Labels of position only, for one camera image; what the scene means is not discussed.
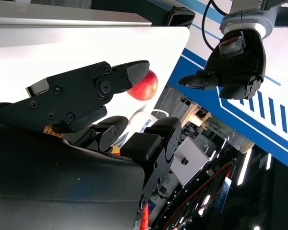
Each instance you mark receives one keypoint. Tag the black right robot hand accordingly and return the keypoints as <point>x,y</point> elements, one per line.
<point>62,167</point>

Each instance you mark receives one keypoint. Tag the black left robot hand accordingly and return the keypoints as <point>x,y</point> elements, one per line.
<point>242,67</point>

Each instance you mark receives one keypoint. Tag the brown wicker basket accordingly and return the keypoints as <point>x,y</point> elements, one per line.
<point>49,130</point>

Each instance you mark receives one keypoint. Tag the red apple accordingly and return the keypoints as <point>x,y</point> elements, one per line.
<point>146,89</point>

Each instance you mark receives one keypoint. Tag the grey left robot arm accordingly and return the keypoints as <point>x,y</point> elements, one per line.
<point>247,21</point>

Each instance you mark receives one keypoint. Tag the white mug with blue print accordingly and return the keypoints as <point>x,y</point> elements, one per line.
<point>141,119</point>

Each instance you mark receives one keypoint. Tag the white box with black knob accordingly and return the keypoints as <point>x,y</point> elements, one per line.
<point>189,163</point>

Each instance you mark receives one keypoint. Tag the wooden frame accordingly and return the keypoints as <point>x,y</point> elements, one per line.
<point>191,110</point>

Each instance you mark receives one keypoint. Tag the black ribbed bracket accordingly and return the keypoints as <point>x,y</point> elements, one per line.
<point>180,18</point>

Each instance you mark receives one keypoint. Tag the aluminium table frame rail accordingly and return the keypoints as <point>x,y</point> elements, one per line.
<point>62,16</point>

